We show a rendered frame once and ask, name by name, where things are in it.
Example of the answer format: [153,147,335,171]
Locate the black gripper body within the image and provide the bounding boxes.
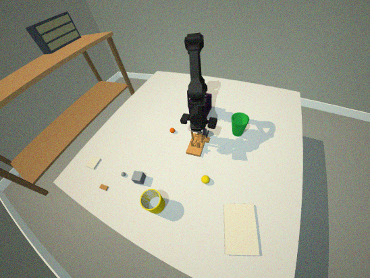
[180,111,217,129]

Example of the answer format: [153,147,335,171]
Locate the green tapered cup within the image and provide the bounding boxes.
[232,112,250,136]

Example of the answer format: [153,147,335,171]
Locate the yellow cup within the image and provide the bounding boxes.
[140,189,165,214]

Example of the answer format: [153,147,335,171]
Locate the yellow ball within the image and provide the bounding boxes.
[201,175,209,184]

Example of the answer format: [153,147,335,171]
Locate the small brown rectangular block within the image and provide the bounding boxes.
[100,184,108,191]

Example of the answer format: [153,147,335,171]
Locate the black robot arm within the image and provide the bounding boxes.
[184,32,207,131]

